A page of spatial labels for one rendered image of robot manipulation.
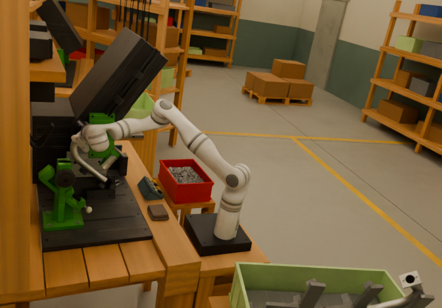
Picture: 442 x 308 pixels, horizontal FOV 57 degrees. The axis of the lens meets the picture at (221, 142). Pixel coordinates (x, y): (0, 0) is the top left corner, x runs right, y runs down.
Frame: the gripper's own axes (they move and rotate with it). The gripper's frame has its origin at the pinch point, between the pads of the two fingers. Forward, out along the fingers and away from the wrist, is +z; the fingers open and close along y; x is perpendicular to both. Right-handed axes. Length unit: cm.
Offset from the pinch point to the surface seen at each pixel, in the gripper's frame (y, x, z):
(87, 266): -30, 35, -43
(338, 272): -92, -28, -75
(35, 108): 19.9, 9.2, 17.3
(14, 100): 30, 10, -68
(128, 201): -36.8, 9.3, -4.7
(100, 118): -0.7, -8.4, 2.8
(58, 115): 11.6, 3.9, 8.7
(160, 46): -26, -122, 232
